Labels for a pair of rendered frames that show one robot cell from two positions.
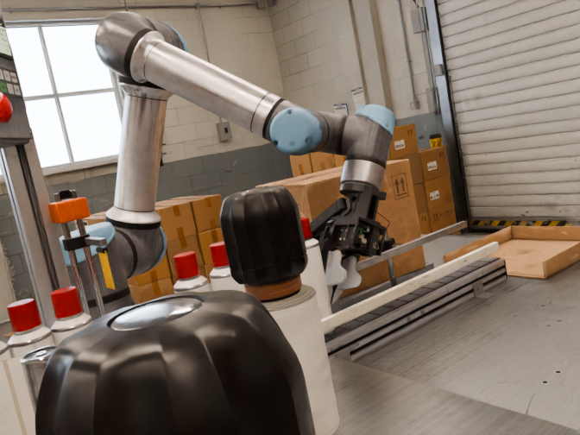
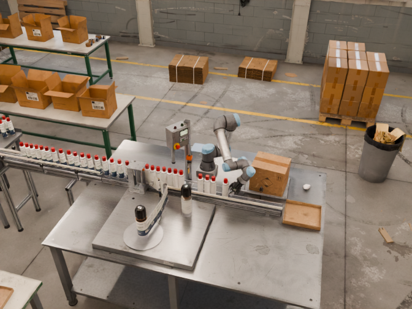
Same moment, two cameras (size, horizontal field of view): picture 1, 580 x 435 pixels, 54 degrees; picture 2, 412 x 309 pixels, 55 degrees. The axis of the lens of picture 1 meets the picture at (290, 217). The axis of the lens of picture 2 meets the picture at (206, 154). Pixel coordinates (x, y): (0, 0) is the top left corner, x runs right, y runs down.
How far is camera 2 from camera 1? 2.85 m
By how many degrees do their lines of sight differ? 54
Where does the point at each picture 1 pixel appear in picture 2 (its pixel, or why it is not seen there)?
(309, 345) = (184, 204)
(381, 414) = (199, 216)
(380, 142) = (245, 176)
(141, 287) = (324, 98)
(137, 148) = not seen: hidden behind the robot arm
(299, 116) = (224, 167)
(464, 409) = (204, 224)
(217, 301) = (141, 208)
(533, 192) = not seen: outside the picture
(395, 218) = (274, 184)
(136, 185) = not seen: hidden behind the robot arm
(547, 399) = (221, 233)
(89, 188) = (364, 10)
